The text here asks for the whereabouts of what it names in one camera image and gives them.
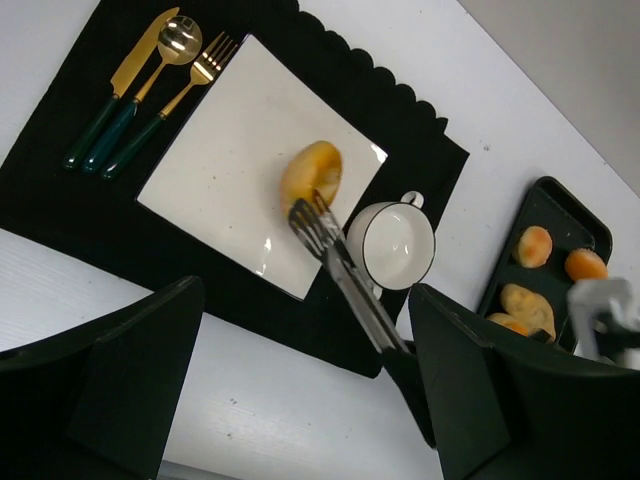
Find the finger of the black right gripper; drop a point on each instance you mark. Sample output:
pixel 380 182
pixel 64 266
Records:
pixel 403 368

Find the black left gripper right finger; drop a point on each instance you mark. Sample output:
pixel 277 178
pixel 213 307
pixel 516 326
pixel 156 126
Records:
pixel 504 406

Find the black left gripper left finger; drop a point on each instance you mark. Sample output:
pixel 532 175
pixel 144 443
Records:
pixel 97 401

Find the steel serving tongs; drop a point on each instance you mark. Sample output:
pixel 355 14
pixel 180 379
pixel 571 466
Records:
pixel 319 231

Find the small round bun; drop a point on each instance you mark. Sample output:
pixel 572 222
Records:
pixel 533 247

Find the dark orange ring doughnut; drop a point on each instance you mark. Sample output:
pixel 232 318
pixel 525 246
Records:
pixel 316 168

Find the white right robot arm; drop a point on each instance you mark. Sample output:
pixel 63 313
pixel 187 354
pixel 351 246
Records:
pixel 604 317

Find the oblong tan bread roll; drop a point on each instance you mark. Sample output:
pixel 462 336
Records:
pixel 531 309

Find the orange round bun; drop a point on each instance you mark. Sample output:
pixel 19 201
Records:
pixel 585 264

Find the white square plate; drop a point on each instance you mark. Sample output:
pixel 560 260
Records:
pixel 219 179

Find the black cloth placemat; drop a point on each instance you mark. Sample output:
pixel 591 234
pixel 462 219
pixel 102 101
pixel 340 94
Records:
pixel 100 223

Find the pale orange ring doughnut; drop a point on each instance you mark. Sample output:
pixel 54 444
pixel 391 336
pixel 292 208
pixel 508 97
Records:
pixel 509 322

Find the white two-handled soup bowl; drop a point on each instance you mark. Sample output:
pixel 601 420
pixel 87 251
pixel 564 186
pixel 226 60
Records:
pixel 393 244

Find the gold knife teal handle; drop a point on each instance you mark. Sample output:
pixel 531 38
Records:
pixel 122 78

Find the gold fork teal handle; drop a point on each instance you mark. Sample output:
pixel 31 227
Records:
pixel 204 71

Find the gold spoon teal handle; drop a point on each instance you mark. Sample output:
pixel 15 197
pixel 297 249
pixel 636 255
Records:
pixel 179 41

